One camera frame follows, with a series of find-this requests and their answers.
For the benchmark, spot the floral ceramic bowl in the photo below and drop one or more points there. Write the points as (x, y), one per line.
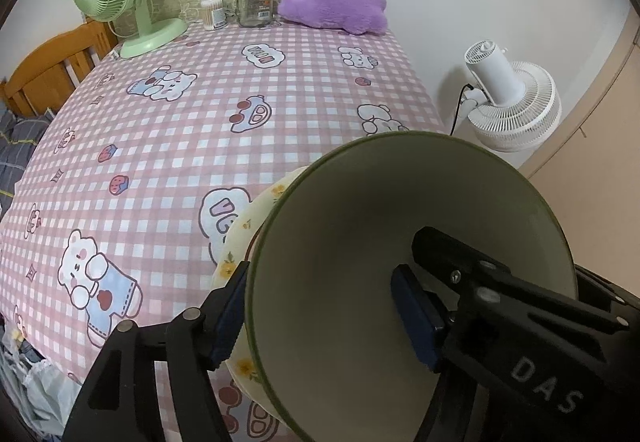
(350, 247)

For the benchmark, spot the pink checked cartoon tablecloth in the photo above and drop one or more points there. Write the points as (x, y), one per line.
(175, 137)

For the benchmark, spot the white standing fan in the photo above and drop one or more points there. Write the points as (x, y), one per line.
(520, 112)

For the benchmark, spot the beige door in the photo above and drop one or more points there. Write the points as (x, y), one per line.
(600, 147)

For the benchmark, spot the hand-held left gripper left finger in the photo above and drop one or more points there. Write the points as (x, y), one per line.
(227, 327)

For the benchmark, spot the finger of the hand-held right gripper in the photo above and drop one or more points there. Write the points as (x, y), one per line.
(600, 287)
(525, 322)

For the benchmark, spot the grey plaid pillow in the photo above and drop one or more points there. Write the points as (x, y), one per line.
(15, 142)

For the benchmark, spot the wooden bed headboard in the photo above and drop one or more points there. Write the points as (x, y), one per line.
(45, 67)

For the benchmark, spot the cotton swab box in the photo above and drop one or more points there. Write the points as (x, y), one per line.
(213, 15)

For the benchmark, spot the large round yellow-flower plate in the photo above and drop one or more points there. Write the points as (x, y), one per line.
(240, 232)

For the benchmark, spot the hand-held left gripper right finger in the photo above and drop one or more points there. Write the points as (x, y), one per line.
(412, 312)

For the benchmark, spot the purple plush toy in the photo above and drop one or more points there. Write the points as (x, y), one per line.
(330, 5)

